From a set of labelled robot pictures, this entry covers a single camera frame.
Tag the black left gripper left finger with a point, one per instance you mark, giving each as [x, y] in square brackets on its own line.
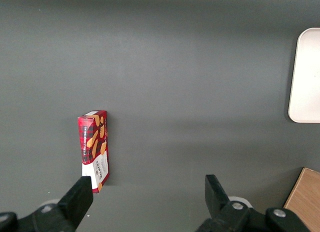
[75, 202]

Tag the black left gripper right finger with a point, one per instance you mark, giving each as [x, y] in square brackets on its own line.
[217, 202]

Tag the cream plastic tray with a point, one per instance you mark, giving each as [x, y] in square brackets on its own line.
[307, 79]

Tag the red tartan shortbread box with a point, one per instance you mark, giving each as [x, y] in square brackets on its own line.
[96, 142]

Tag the wooden two-drawer cabinet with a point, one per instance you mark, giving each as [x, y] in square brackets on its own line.
[305, 199]

